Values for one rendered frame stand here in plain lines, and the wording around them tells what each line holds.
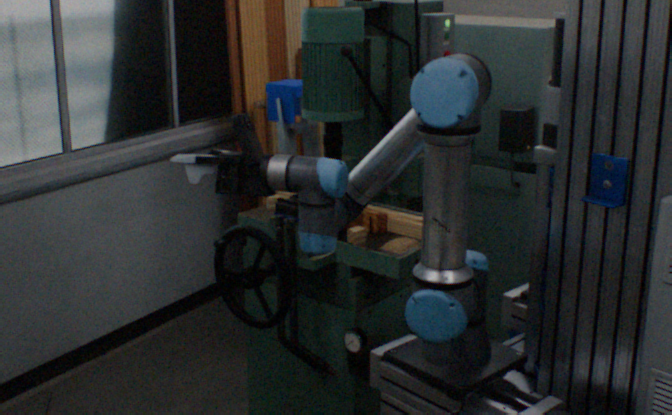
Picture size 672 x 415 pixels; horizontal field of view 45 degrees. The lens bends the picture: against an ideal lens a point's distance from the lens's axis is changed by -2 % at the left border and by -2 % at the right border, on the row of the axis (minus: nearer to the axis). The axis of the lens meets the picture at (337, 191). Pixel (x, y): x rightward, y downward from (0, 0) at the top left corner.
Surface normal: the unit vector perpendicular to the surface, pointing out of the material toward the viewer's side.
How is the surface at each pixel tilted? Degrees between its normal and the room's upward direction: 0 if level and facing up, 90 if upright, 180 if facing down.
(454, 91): 82
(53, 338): 90
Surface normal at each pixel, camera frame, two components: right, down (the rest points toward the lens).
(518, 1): -0.55, 0.22
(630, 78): -0.74, 0.19
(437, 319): -0.38, 0.37
